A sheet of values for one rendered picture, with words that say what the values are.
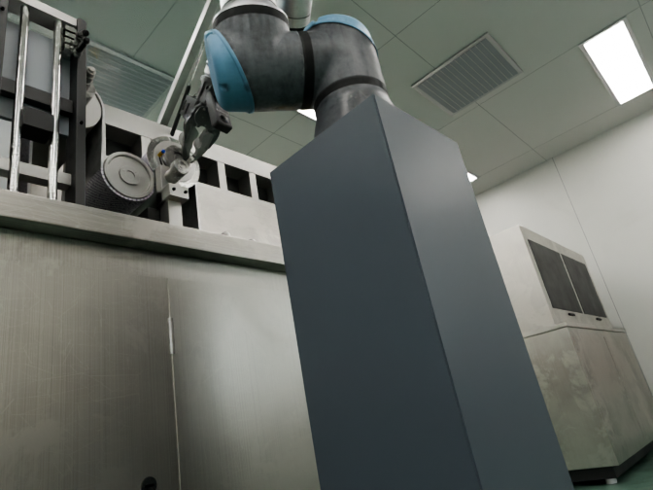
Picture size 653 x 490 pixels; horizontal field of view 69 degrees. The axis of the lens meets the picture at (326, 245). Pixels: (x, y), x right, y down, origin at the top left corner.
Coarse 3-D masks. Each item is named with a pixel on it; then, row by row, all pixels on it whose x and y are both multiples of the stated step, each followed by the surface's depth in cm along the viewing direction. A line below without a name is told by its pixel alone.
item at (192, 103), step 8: (200, 80) 120; (208, 80) 115; (200, 88) 119; (208, 88) 117; (192, 96) 121; (200, 96) 119; (184, 104) 120; (192, 104) 117; (200, 104) 116; (184, 112) 120; (192, 112) 116; (200, 112) 116; (208, 112) 117; (200, 120) 117; (208, 120) 118; (208, 128) 120
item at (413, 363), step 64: (384, 128) 55; (320, 192) 61; (384, 192) 53; (448, 192) 61; (320, 256) 59; (384, 256) 52; (448, 256) 54; (320, 320) 57; (384, 320) 51; (448, 320) 48; (512, 320) 60; (320, 384) 56; (384, 384) 50; (448, 384) 45; (512, 384) 53; (320, 448) 54; (384, 448) 48; (448, 448) 44; (512, 448) 47
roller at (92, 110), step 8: (88, 104) 111; (96, 104) 113; (88, 112) 110; (96, 112) 112; (88, 120) 110; (96, 120) 111; (88, 128) 110; (40, 144) 110; (48, 144) 110; (64, 144) 111; (32, 152) 112; (40, 152) 112; (48, 152) 112; (64, 152) 114; (32, 160) 114; (40, 160) 114; (48, 160) 115; (64, 160) 120
